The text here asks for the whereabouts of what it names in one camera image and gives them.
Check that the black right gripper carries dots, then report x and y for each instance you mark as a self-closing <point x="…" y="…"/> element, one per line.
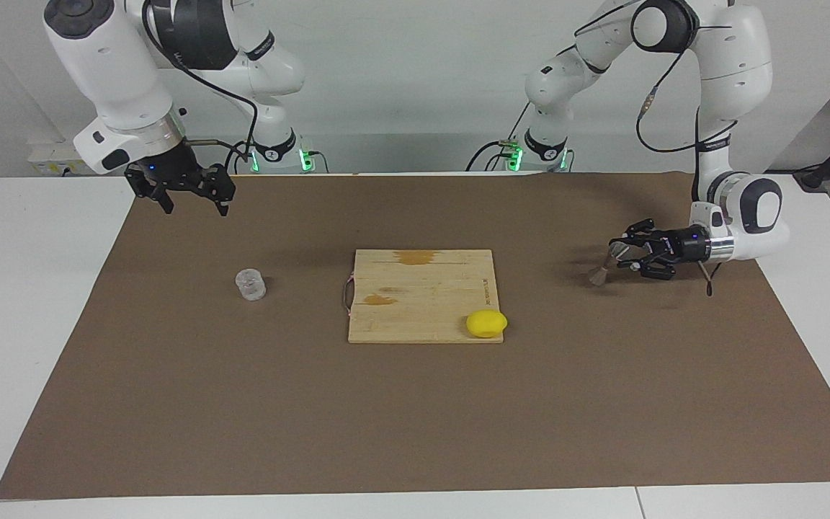
<point x="166" y="169"/>

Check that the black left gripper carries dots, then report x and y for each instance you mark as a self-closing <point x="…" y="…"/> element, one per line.
<point x="692" y="245"/>

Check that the steel double jigger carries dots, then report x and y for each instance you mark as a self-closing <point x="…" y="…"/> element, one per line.
<point x="597" y="276"/>

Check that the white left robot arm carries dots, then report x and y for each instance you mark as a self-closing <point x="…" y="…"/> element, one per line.
<point x="735" y="58"/>

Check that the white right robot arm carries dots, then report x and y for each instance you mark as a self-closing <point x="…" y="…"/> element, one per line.
<point x="112" y="65"/>

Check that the yellow lemon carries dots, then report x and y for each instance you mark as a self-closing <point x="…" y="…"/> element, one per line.
<point x="487" y="324"/>

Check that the brown paper table mat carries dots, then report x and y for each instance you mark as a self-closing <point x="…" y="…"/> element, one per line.
<point x="415" y="418"/>

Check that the white wall socket box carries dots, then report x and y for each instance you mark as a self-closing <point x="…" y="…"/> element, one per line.
<point x="51" y="162"/>

